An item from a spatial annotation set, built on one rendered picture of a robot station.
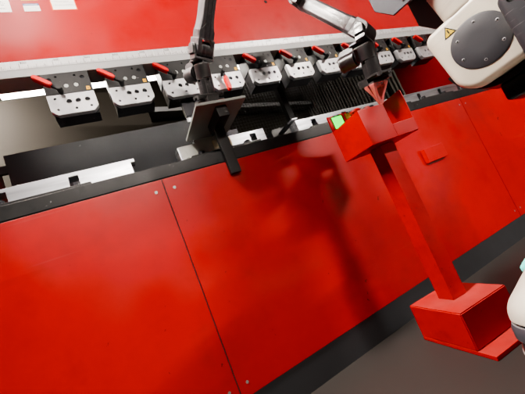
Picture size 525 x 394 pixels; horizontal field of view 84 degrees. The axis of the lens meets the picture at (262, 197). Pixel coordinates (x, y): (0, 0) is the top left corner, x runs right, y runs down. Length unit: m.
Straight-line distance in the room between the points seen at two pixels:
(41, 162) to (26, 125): 1.28
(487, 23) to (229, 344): 1.02
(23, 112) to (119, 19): 1.79
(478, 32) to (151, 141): 1.50
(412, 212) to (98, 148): 1.50
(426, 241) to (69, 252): 1.07
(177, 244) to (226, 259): 0.17
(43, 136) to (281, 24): 2.12
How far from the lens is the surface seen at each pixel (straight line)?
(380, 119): 1.04
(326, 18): 1.31
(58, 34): 1.45
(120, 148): 1.78
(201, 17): 1.20
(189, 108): 1.32
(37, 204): 1.04
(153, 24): 1.50
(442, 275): 1.11
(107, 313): 0.98
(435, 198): 1.62
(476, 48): 0.79
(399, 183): 1.07
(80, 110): 1.26
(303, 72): 1.59
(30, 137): 3.01
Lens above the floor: 0.53
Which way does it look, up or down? 7 degrees up
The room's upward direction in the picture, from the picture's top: 22 degrees counter-clockwise
